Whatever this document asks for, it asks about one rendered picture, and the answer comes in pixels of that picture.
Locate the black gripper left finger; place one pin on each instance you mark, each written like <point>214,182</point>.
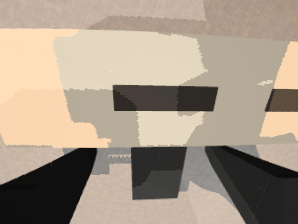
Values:
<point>50,193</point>

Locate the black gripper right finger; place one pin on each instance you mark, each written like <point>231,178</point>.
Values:
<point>264,193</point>

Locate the black two-prong plug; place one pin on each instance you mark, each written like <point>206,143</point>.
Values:
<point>156,171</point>

